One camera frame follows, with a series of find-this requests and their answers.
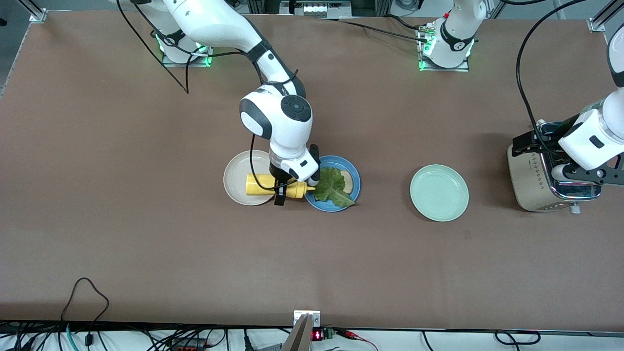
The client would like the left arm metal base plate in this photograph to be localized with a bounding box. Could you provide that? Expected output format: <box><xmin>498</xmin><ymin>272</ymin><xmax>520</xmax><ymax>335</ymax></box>
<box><xmin>416</xmin><ymin>24</ymin><xmax>471</xmax><ymax>73</ymax></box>

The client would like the mint green plate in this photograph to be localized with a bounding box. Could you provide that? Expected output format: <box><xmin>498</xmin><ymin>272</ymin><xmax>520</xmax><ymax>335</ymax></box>
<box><xmin>409</xmin><ymin>164</ymin><xmax>469</xmax><ymax>222</ymax></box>

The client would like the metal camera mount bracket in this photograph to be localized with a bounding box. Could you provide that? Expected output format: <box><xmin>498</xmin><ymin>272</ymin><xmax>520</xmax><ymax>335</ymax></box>
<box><xmin>282</xmin><ymin>310</ymin><xmax>321</xmax><ymax>351</ymax></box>

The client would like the aluminium corner bracket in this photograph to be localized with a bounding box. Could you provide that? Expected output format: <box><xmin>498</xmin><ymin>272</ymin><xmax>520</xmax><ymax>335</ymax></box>
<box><xmin>19</xmin><ymin>0</ymin><xmax>48</xmax><ymax>23</ymax></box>
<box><xmin>587</xmin><ymin>10</ymin><xmax>609</xmax><ymax>33</ymax></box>

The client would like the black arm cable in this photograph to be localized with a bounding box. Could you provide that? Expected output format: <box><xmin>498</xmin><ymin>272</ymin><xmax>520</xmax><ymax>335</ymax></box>
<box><xmin>116</xmin><ymin>0</ymin><xmax>299</xmax><ymax>192</ymax></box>
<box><xmin>516</xmin><ymin>0</ymin><xmax>588</xmax><ymax>135</ymax></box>

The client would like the long black base cable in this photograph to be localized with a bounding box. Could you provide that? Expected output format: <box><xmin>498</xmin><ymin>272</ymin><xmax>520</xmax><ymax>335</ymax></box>
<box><xmin>317</xmin><ymin>17</ymin><xmax>432</xmax><ymax>44</ymax></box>

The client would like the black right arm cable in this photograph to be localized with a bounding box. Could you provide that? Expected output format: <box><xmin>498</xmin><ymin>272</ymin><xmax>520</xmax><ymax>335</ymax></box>
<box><xmin>116</xmin><ymin>0</ymin><xmax>299</xmax><ymax>192</ymax></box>

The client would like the beige chrome toaster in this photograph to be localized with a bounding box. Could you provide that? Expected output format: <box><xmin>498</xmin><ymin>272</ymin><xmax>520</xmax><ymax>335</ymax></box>
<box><xmin>507</xmin><ymin>122</ymin><xmax>603</xmax><ymax>215</ymax></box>

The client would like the green lettuce leaf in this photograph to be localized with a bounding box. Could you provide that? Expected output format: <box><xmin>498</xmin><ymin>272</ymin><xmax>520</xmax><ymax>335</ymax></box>
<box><xmin>314</xmin><ymin>167</ymin><xmax>357</xmax><ymax>209</ymax></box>

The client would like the black coiled cable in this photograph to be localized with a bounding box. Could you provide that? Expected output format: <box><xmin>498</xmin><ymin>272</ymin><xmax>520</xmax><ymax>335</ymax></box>
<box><xmin>494</xmin><ymin>330</ymin><xmax>542</xmax><ymax>346</ymax></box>

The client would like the red clip lead wire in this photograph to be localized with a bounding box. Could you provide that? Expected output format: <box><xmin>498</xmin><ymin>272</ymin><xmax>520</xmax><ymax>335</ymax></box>
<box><xmin>336</xmin><ymin>329</ymin><xmax>379</xmax><ymax>351</ymax></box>

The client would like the silver electronics box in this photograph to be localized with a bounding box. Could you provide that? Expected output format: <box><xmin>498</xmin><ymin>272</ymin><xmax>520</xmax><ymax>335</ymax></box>
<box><xmin>292</xmin><ymin>0</ymin><xmax>351</xmax><ymax>18</ymax></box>

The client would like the blue plate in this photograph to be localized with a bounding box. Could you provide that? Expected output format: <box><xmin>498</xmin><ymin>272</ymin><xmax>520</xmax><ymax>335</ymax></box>
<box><xmin>303</xmin><ymin>156</ymin><xmax>361</xmax><ymax>213</ymax></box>

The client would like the beige plate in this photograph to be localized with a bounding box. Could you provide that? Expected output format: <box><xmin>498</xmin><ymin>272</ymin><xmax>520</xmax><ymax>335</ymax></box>
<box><xmin>223</xmin><ymin>150</ymin><xmax>283</xmax><ymax>206</ymax></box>

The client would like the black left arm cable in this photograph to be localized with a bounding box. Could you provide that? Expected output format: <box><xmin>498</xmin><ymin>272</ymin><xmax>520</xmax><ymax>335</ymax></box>
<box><xmin>516</xmin><ymin>0</ymin><xmax>588</xmax><ymax>135</ymax></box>

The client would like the yellow mustard squeeze bottle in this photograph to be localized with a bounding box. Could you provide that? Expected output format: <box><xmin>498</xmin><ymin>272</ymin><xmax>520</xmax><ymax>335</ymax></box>
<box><xmin>245</xmin><ymin>173</ymin><xmax>317</xmax><ymax>199</ymax></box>

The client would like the thin black looped cable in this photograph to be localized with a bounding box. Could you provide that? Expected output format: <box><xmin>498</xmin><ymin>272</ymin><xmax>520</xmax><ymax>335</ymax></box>
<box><xmin>59</xmin><ymin>277</ymin><xmax>110</xmax><ymax>348</ymax></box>

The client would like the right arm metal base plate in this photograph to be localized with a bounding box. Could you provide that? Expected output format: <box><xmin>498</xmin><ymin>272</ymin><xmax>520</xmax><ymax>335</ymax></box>
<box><xmin>161</xmin><ymin>45</ymin><xmax>215</xmax><ymax>68</ymax></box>

